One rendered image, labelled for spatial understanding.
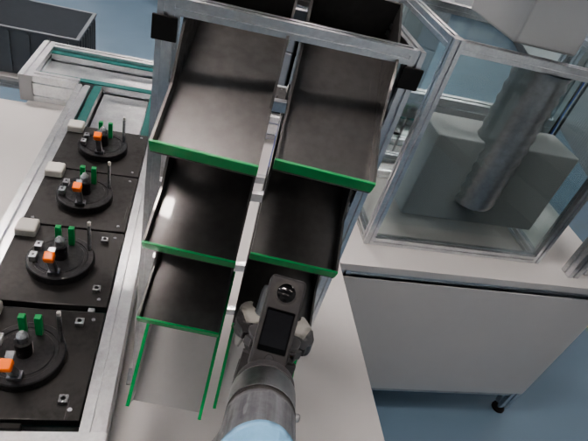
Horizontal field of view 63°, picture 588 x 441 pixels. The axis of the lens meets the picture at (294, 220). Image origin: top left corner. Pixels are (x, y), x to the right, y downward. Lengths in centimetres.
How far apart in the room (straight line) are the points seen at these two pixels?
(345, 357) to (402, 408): 113
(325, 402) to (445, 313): 79
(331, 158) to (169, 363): 51
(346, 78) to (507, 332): 152
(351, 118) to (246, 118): 15
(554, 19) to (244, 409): 129
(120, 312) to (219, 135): 61
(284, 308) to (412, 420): 181
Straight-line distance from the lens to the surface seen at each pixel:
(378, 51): 68
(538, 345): 223
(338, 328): 133
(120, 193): 142
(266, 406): 50
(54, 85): 203
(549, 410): 283
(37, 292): 117
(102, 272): 120
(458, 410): 252
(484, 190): 163
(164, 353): 95
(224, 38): 73
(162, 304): 83
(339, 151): 65
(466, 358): 214
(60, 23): 311
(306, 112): 68
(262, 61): 71
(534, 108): 152
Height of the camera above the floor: 183
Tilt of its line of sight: 37 degrees down
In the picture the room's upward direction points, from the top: 18 degrees clockwise
